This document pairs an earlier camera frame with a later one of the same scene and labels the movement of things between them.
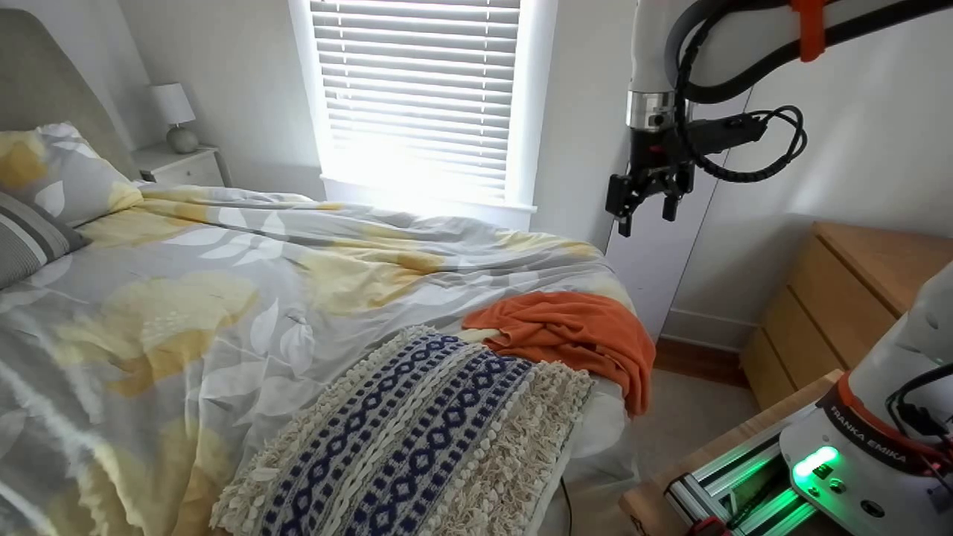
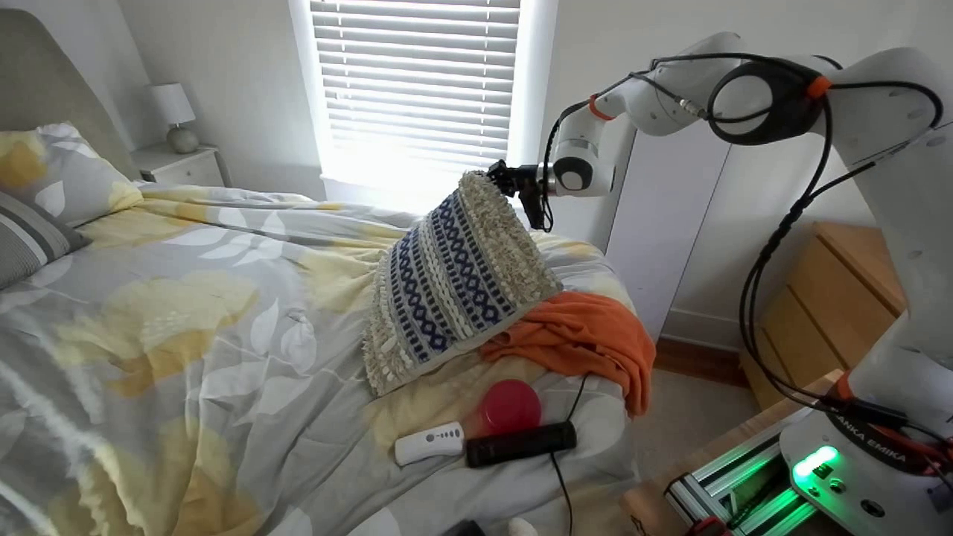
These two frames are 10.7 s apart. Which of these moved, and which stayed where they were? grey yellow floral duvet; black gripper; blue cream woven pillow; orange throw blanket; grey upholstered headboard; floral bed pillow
Moved: black gripper; blue cream woven pillow
Stayed: grey yellow floral duvet; orange throw blanket; floral bed pillow; grey upholstered headboard
